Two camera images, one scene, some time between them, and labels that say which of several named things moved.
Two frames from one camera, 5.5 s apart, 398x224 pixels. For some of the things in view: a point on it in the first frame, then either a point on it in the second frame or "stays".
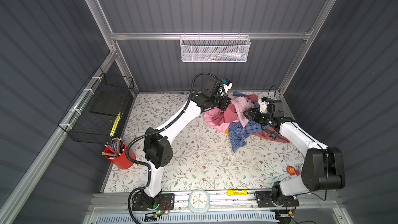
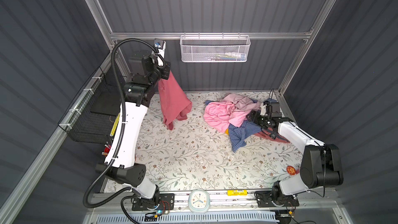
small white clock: (199, 201) stays
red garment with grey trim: (269, 133) stays
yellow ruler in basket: (114, 124) stays
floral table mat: (204, 159) stays
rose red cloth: (230, 113) to (174, 103)
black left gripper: (225, 100) to (164, 70)
